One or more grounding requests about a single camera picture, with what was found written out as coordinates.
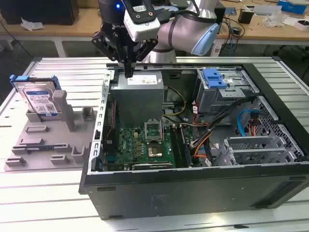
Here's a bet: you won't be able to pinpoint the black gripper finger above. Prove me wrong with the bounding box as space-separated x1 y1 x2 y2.
91 31 129 78
128 38 159 78

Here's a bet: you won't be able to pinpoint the hard disk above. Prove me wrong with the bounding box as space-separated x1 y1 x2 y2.
9 74 64 119

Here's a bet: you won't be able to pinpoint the blue data wire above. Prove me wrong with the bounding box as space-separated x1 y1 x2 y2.
237 109 253 137

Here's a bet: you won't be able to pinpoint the orange black power wire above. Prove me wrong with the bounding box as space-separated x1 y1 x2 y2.
248 110 261 137

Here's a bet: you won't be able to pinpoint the metal disk bay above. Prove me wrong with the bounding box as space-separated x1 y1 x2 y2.
216 135 304 167

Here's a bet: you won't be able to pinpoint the wooden workbench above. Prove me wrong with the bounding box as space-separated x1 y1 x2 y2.
0 0 309 46

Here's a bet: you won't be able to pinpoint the grey power supply unit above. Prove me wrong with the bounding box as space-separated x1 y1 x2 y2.
110 71 165 126

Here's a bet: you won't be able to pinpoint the blue plastic drive latch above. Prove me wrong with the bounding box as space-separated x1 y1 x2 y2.
202 68 228 89

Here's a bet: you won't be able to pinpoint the metal socket cover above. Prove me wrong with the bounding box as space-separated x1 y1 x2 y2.
144 119 165 143

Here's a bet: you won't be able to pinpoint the white crumpled plastic bag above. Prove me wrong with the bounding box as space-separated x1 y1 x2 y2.
20 16 45 32

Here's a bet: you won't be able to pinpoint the large black computer tower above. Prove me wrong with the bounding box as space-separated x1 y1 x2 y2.
0 0 80 26

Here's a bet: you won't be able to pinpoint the small black computer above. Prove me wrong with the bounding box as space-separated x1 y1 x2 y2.
213 3 226 26

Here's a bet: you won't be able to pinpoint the metal drive cage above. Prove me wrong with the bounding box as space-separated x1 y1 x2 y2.
194 68 260 121

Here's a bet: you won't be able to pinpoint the green motherboard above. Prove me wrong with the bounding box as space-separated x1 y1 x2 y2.
102 120 201 171

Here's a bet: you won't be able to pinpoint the grey parts rack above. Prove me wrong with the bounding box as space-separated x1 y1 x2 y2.
4 89 98 173

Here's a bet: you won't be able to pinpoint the small black box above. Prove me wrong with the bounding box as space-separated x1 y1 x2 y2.
238 7 255 24

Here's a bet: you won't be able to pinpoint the CPU socket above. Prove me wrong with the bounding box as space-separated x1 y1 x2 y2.
147 142 164 158

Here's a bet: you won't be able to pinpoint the black RAM slot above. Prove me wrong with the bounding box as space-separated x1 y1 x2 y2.
175 125 188 167
170 125 182 168

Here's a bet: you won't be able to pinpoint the black graphics card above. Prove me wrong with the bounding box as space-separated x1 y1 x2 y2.
131 162 174 170

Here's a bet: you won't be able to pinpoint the green RAM stick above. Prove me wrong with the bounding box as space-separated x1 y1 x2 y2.
26 144 56 152

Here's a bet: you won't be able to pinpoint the grey flat tray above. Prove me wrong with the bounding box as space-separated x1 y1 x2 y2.
254 4 282 16

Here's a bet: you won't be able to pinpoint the clear plastic bag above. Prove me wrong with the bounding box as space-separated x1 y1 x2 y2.
263 12 288 27

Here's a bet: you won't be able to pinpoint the blue cardboard box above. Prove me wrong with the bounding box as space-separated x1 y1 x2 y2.
277 0 309 15

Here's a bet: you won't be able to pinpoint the black open PC case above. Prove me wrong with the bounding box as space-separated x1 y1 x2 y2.
78 62 309 220

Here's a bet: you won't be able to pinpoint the white and black box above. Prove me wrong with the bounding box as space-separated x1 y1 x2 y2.
296 19 309 31

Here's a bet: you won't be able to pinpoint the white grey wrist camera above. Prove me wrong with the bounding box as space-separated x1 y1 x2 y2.
123 11 161 42

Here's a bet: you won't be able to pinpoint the yellow power wires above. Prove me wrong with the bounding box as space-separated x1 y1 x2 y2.
162 87 187 118

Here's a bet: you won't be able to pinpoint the black cable bundle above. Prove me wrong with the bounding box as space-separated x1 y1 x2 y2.
190 95 256 167

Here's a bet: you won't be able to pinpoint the orange data wire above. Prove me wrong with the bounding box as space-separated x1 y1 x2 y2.
193 139 213 160

